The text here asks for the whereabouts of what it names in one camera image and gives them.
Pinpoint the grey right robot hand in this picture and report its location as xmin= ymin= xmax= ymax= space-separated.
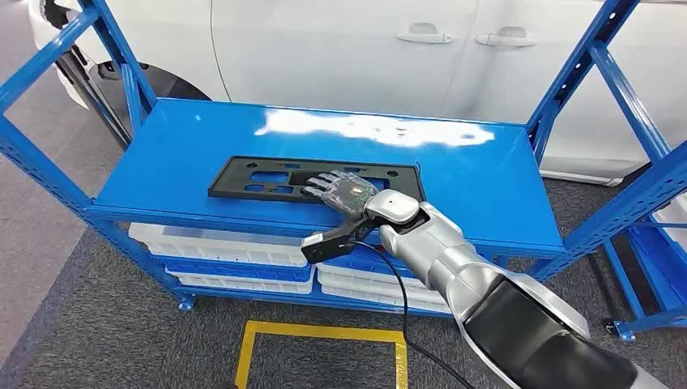
xmin=301 ymin=169 xmax=379 ymax=219

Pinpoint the blue metal shelf rack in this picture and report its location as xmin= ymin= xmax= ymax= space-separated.
xmin=600 ymin=193 xmax=687 ymax=342
xmin=0 ymin=0 xmax=687 ymax=323

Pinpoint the white car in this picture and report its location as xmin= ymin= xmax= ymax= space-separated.
xmin=27 ymin=0 xmax=687 ymax=187

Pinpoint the black camera cable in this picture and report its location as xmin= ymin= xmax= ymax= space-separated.
xmin=343 ymin=240 xmax=476 ymax=389

